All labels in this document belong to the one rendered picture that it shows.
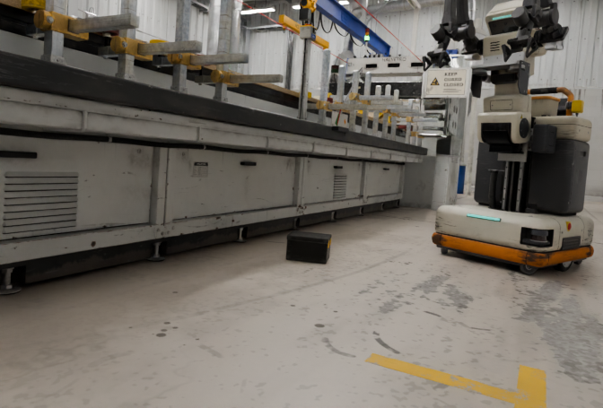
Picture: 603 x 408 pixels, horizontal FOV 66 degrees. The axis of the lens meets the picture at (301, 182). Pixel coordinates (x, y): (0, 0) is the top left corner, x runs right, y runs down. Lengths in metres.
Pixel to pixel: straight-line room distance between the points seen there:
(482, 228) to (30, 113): 2.09
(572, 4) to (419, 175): 7.47
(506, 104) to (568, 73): 9.29
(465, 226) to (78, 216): 1.88
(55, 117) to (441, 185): 4.53
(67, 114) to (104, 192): 0.48
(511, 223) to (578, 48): 9.67
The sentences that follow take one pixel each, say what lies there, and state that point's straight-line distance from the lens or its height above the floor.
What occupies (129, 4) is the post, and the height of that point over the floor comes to 0.94.
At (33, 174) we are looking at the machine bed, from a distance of 1.73.
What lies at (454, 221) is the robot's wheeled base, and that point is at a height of 0.20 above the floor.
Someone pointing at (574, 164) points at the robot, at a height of 0.56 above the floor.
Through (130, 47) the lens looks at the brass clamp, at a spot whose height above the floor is 0.81.
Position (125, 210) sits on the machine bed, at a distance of 1.98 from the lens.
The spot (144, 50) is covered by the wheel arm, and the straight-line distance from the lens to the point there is 1.64.
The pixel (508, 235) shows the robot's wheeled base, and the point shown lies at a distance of 2.55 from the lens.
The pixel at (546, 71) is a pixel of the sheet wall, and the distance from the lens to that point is 11.91.
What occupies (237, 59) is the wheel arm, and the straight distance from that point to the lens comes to 1.71.
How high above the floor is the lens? 0.49
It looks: 3 degrees down
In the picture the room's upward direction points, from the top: 4 degrees clockwise
